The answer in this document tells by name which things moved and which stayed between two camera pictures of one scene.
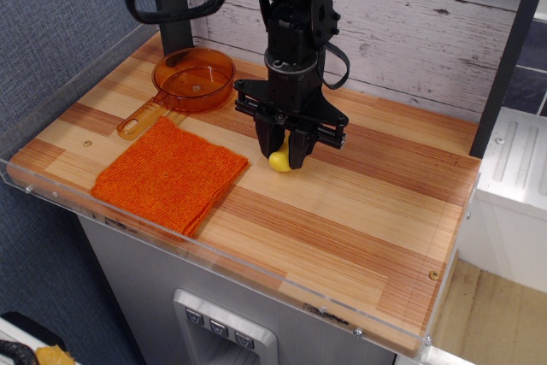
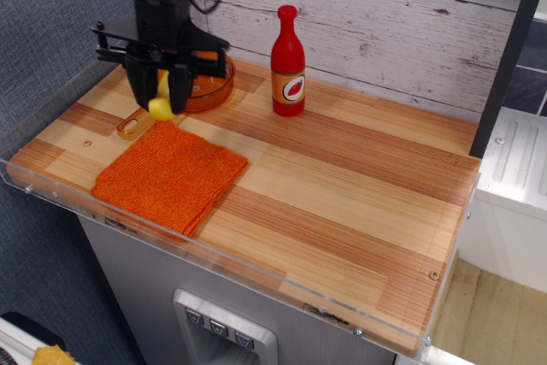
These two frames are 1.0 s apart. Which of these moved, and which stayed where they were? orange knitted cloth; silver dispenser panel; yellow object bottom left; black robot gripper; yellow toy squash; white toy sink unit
Moved: yellow toy squash; black robot gripper
Stayed: yellow object bottom left; white toy sink unit; orange knitted cloth; silver dispenser panel
